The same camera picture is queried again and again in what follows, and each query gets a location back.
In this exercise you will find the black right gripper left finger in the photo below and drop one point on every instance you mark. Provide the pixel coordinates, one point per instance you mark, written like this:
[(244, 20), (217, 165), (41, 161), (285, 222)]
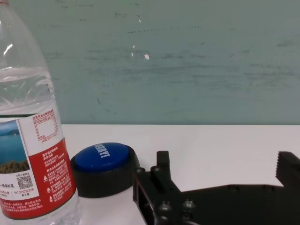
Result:
[(154, 187)]

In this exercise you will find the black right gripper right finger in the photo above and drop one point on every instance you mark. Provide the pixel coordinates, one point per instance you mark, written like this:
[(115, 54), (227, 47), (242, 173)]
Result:
[(289, 168)]

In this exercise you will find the blue push button black base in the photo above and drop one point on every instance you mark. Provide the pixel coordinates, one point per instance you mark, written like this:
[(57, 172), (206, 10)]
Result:
[(103, 164)]

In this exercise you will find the clear water bottle red cap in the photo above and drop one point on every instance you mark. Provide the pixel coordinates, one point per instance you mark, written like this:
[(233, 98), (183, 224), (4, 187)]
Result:
[(30, 140)]

